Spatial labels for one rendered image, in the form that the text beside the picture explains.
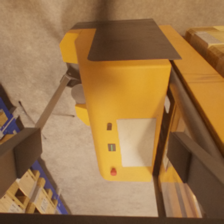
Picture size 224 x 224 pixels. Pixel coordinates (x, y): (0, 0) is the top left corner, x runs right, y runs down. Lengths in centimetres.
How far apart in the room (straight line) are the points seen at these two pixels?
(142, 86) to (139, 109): 11
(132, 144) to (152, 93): 31
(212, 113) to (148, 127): 34
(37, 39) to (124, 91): 116
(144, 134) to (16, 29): 137
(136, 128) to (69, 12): 108
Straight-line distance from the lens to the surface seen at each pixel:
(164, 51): 75
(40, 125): 85
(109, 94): 66
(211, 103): 55
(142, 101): 68
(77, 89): 122
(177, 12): 151
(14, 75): 194
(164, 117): 133
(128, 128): 78
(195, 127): 46
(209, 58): 88
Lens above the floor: 144
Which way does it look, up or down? 51 degrees down
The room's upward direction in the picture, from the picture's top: 175 degrees counter-clockwise
